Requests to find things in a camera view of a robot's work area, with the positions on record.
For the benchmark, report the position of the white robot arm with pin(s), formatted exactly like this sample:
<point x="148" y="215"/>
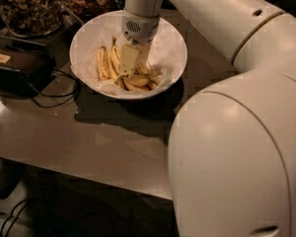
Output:
<point x="232" y="146"/>

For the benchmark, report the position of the leftmost spotted banana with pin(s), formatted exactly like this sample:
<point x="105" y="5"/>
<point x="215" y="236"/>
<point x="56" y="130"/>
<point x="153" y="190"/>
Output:
<point x="103" y="64"/>

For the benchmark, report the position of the white bowl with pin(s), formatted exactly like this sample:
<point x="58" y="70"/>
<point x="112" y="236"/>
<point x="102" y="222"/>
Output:
<point x="85" y="40"/>

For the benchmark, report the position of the lower front banana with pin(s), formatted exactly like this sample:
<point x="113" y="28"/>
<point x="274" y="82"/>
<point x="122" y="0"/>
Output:
<point x="138" y="85"/>

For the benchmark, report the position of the dark metal stand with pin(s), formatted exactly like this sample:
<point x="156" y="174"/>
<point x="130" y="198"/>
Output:
<point x="56" y="45"/>

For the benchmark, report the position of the back right banana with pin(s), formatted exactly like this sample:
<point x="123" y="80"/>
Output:
<point x="145" y="71"/>

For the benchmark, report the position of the large curved yellow banana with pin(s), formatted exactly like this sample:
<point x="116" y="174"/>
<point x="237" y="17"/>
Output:
<point x="115" y="53"/>

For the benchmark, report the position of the black device with label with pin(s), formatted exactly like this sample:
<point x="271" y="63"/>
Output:
<point x="25" y="73"/>

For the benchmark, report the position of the glass jar of nuts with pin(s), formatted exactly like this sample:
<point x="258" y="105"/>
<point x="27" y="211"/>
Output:
<point x="31" y="18"/>

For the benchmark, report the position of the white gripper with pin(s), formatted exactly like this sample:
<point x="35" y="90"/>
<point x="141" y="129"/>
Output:
<point x="142" y="29"/>

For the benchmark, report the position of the glass jar of dried fruit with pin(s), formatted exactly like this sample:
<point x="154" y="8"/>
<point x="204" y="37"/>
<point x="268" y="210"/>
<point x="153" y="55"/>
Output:
<point x="87" y="2"/>

